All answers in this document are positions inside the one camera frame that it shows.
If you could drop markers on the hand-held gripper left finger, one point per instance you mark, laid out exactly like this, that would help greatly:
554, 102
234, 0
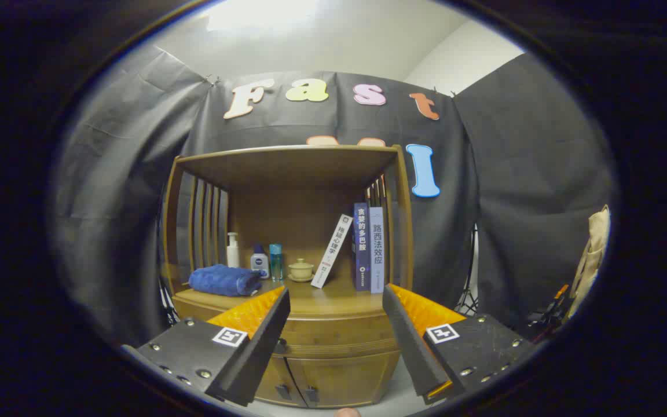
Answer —
264, 347

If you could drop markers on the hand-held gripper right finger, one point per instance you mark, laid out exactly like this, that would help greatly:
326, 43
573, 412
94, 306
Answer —
411, 347

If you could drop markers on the wooden drawer with black knob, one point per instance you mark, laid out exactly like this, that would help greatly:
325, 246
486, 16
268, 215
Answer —
339, 333

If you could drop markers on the wooden cabinet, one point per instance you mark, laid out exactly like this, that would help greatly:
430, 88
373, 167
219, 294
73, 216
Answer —
287, 168

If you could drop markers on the black tripod stand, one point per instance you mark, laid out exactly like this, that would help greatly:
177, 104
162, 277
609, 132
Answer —
471, 301

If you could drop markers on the rolled blue towel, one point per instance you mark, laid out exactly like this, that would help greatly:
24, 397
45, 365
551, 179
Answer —
223, 280

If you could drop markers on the white bottle with blue cap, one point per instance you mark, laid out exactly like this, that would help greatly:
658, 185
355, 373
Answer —
260, 263

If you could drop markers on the beige lidded teacup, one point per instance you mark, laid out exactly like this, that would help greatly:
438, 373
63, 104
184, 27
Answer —
300, 271

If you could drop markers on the clear blue bottle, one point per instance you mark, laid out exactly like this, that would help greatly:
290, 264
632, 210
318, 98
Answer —
276, 263

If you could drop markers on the white pump bottle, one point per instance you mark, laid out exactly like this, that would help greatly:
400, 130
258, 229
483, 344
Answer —
233, 255

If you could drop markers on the light blue book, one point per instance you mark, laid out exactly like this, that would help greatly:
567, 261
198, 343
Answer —
377, 249

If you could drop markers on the dark blue book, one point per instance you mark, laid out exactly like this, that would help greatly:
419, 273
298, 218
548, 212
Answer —
362, 249

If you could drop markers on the white book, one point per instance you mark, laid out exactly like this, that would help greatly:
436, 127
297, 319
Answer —
332, 252

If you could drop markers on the black device with orange tip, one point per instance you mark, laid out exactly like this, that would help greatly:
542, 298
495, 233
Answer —
550, 318

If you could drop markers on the beige cloth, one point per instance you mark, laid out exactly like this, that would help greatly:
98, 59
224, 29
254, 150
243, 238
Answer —
594, 249

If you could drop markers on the black backdrop cloth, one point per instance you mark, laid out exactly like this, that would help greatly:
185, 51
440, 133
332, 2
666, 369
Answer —
136, 174

